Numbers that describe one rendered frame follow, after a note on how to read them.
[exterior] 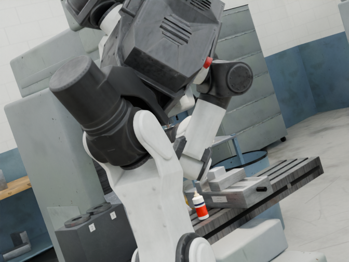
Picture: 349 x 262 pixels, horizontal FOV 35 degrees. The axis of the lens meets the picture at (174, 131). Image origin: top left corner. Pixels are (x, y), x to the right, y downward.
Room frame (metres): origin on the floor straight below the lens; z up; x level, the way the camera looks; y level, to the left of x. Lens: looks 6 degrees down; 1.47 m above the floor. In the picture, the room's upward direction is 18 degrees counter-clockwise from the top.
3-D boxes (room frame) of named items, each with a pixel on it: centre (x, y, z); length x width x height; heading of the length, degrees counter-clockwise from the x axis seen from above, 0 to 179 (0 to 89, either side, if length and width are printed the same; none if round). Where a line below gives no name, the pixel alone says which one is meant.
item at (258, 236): (2.11, 0.01, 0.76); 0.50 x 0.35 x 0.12; 39
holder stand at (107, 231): (1.85, 0.36, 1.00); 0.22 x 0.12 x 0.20; 139
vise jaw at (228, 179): (2.16, -0.14, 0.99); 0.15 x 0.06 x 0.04; 127
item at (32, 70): (2.50, 0.33, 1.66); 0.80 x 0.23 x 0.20; 39
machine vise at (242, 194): (2.18, -0.12, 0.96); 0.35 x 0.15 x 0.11; 37
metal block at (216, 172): (2.20, -0.11, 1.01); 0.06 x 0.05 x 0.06; 127
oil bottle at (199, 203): (2.06, 0.00, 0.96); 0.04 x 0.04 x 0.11
